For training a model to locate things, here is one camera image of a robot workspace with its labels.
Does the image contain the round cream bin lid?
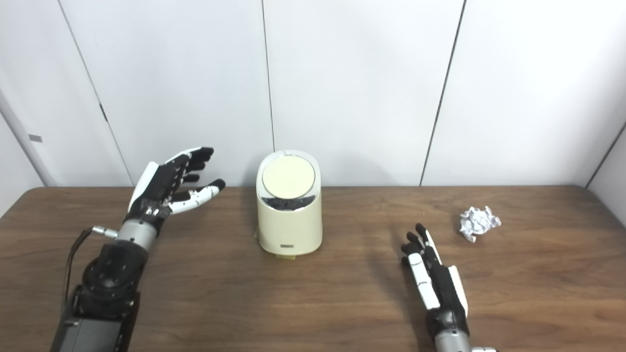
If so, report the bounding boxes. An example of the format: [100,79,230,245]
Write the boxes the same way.
[262,155,316,199]

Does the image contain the cream-colored desktop bin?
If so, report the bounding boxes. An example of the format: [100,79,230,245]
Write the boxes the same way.
[256,150,323,256]

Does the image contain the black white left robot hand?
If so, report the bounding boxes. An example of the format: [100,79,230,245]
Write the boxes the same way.
[124,147,226,231]

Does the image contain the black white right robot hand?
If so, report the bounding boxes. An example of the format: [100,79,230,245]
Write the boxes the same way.
[401,223,470,338]

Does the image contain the white paper ball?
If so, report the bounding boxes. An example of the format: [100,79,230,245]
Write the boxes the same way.
[459,205,502,243]

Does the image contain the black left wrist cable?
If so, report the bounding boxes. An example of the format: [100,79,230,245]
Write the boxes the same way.
[63,225,119,313]

